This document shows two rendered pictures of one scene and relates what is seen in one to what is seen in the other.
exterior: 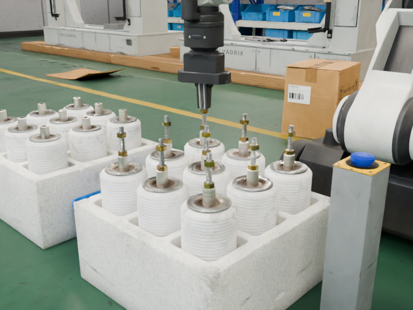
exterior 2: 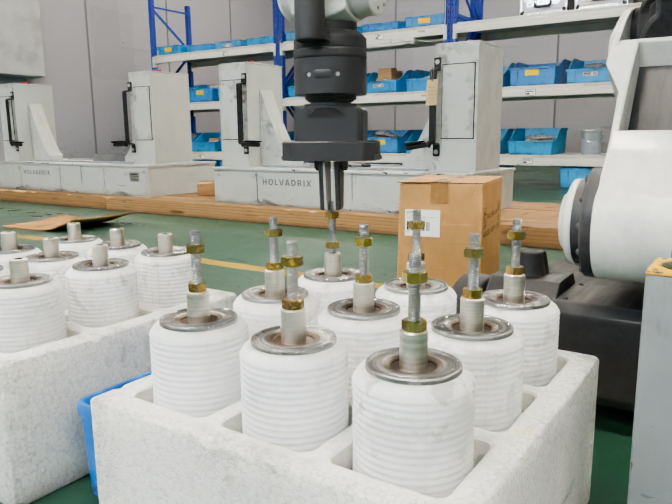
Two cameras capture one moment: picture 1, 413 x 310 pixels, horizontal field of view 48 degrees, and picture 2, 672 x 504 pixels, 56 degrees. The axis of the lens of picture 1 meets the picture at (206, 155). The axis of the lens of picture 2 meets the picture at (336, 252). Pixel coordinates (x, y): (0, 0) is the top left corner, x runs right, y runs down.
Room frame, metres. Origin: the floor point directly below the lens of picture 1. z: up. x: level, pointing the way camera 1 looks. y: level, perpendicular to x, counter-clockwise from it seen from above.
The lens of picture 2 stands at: (0.26, 0.13, 0.43)
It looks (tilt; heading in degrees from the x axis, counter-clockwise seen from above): 10 degrees down; 351
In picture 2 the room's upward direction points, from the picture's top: 1 degrees counter-clockwise
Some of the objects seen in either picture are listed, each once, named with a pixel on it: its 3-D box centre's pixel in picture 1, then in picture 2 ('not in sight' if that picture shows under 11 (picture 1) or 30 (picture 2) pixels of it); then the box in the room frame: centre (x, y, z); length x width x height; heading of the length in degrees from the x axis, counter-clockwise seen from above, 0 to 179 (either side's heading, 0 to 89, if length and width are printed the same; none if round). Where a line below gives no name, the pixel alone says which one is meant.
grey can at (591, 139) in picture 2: not in sight; (591, 142); (4.89, -2.67, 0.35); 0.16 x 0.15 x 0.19; 47
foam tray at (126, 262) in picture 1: (206, 238); (363, 454); (0.88, 0.00, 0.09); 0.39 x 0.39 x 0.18; 46
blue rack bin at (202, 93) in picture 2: not in sight; (215, 93); (7.70, 0.24, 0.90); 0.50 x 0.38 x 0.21; 138
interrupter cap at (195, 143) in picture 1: (204, 143); (333, 275); (1.05, 0.00, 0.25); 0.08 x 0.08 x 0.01
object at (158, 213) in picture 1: (163, 228); (296, 436); (0.79, 0.08, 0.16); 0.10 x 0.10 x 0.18
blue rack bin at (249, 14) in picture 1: (262, 11); not in sight; (6.78, -0.77, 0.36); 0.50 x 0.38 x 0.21; 137
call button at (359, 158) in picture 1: (362, 160); not in sight; (0.73, -0.26, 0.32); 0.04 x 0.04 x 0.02
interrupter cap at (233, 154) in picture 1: (243, 154); (415, 286); (0.96, -0.08, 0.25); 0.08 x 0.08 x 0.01
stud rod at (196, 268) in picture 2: (121, 144); (196, 269); (0.87, 0.17, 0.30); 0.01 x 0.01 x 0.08
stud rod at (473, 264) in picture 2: (253, 157); (473, 274); (0.80, -0.09, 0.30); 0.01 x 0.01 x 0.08
